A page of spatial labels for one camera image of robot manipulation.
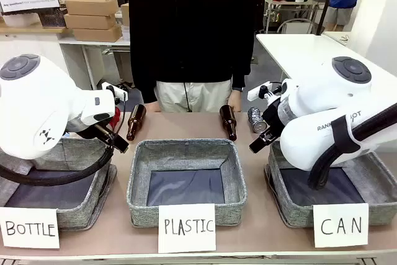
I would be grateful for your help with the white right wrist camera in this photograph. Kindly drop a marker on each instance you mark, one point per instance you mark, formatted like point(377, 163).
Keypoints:
point(257, 91)

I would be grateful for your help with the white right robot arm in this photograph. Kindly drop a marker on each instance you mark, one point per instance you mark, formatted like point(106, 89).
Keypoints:
point(316, 113)

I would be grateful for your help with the person's right forearm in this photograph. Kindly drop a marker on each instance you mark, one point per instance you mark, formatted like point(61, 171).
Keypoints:
point(144, 82)

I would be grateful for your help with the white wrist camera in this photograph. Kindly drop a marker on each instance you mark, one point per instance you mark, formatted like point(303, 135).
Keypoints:
point(257, 91)
point(116, 89)

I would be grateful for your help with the flat cardboard box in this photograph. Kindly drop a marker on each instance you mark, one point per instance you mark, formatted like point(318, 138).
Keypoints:
point(90, 21)
point(97, 33)

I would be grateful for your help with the person in black jacket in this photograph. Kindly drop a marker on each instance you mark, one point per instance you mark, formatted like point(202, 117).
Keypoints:
point(189, 29)

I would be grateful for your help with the white tub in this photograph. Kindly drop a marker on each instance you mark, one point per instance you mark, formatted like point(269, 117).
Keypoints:
point(21, 20)

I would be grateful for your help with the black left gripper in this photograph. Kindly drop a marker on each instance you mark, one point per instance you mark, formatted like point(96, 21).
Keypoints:
point(93, 131)

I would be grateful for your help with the small cardboard box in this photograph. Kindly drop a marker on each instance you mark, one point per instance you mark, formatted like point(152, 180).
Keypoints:
point(125, 13)

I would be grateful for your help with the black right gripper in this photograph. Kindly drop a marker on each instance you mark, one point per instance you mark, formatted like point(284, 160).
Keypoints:
point(273, 119)

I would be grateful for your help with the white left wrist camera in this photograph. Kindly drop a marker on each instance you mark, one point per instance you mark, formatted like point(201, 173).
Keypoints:
point(116, 89)

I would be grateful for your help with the grey metal chair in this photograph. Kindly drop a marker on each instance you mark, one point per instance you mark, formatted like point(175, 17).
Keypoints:
point(294, 26)

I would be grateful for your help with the dark woven basket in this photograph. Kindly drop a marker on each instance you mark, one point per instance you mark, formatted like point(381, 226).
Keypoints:
point(52, 18)

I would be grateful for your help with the large white table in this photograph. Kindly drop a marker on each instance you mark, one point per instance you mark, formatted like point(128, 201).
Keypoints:
point(297, 51)

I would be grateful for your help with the white side table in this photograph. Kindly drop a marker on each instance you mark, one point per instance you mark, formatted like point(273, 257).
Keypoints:
point(93, 43)

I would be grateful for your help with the person's left hand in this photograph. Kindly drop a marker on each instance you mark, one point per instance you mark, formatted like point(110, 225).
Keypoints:
point(235, 100)

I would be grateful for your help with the open cardboard box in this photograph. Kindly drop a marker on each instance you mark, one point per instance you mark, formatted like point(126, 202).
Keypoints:
point(90, 2)

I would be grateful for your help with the red can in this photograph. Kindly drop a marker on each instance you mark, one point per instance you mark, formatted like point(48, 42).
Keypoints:
point(117, 116)

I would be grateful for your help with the dark wristwatch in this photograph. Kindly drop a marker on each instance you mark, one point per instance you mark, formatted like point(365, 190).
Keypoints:
point(237, 88)

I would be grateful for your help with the cluttered background workbench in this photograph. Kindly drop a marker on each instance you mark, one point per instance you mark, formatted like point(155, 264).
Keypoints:
point(291, 6)

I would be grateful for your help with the crushed silver can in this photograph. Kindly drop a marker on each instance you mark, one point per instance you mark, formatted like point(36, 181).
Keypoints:
point(256, 117)

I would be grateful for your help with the white BOTTLE paper label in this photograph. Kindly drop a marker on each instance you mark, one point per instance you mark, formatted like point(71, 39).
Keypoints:
point(29, 227)

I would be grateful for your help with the grey fabric basket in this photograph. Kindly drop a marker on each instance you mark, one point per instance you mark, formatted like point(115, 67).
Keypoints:
point(186, 151)
point(80, 212)
point(291, 212)

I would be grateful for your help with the brown glass bottle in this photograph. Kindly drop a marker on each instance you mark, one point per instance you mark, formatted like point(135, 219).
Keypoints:
point(136, 120)
point(229, 120)

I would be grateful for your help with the white CAN paper label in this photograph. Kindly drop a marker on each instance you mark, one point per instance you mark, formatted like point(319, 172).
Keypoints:
point(340, 226)

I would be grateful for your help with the person's left forearm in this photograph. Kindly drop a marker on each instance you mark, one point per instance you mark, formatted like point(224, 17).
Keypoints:
point(243, 66)

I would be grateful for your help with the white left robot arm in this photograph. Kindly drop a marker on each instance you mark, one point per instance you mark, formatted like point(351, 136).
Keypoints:
point(31, 106)

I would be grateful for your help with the white PLASTIC paper label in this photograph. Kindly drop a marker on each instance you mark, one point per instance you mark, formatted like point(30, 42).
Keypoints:
point(186, 227)

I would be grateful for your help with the wooden shelf board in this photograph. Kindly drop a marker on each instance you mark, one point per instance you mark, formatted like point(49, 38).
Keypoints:
point(31, 29)

